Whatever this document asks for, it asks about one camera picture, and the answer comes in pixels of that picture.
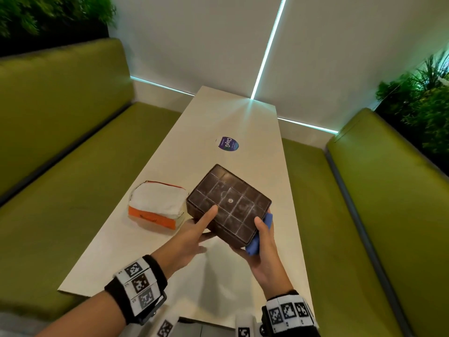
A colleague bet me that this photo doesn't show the brown woven tissue box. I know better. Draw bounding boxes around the brown woven tissue box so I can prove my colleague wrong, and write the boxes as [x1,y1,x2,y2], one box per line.
[186,163,273,249]

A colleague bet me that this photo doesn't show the black marker wristband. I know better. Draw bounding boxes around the black marker wristband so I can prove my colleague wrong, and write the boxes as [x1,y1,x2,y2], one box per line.
[261,290,320,337]
[104,255,168,326]

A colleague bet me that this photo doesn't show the orange plastic tissue pack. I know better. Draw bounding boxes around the orange plastic tissue pack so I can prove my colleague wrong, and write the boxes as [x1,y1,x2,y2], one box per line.
[127,180,189,231]

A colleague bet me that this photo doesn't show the level white light strip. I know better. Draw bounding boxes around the level white light strip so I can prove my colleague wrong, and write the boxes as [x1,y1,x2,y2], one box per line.
[277,117,339,135]
[130,76,196,97]

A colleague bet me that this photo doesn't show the blue cleaning cloth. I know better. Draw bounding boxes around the blue cleaning cloth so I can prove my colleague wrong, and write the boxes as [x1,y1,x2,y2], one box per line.
[245,212,274,256]

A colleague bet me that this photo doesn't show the person's left hand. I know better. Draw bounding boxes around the person's left hand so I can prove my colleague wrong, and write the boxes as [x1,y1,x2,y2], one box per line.
[151,205,219,279]

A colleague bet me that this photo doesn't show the green upholstered bench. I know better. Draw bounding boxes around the green upholstered bench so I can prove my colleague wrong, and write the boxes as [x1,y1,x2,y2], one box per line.
[282,108,449,337]
[0,37,181,320]

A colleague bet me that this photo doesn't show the round purple sticker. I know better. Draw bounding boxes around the round purple sticker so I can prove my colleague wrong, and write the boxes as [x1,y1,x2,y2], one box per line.
[215,136,240,152]

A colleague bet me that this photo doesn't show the person's right hand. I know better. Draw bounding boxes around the person's right hand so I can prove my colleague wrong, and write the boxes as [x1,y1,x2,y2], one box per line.
[230,208,294,300]

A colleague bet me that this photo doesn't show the green leafy plants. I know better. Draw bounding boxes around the green leafy plants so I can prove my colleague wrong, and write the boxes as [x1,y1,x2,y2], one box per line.
[375,51,449,172]
[0,0,116,37]

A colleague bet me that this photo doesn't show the upright white light strip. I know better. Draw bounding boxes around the upright white light strip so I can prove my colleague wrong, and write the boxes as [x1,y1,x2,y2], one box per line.
[250,0,288,101]

